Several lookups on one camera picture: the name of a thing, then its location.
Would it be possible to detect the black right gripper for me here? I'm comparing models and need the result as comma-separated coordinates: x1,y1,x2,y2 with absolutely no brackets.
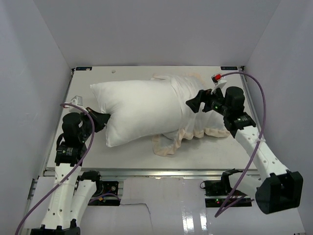
186,85,230,117

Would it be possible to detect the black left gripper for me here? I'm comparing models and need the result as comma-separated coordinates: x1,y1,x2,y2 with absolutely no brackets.
79,106,111,141

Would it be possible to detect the grey and cream pillowcase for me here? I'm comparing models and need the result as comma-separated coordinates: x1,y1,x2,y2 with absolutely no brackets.
152,73,230,157

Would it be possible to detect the white pillow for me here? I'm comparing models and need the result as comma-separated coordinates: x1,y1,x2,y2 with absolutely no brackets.
90,80,182,147

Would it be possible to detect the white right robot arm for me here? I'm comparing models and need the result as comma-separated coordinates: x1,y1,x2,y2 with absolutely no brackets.
186,87,303,214

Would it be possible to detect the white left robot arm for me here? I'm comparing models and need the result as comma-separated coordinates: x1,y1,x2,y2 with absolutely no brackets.
30,108,111,235

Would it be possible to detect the blue right corner label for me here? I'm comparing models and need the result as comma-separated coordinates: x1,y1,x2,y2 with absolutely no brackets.
221,66,238,71

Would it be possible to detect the blue corner label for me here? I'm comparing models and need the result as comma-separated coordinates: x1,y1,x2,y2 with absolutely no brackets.
221,66,238,71
75,67,92,71

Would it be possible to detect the blue left corner label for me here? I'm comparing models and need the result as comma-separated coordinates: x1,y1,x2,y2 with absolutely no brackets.
75,67,92,71

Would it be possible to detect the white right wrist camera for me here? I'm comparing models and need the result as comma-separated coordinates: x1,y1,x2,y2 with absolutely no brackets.
211,73,227,94

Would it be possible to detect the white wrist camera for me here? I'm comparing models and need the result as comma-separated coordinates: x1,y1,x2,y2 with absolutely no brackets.
211,73,227,94
70,95,83,106

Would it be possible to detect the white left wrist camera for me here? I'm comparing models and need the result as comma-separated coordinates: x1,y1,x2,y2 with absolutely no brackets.
70,95,83,106

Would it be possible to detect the aluminium front table rail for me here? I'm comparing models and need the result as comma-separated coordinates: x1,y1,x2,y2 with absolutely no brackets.
43,166,260,179

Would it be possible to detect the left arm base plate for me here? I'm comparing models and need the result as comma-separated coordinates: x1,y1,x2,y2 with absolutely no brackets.
89,181,121,206

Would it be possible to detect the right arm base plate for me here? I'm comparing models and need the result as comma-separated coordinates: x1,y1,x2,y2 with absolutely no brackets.
200,179,255,207

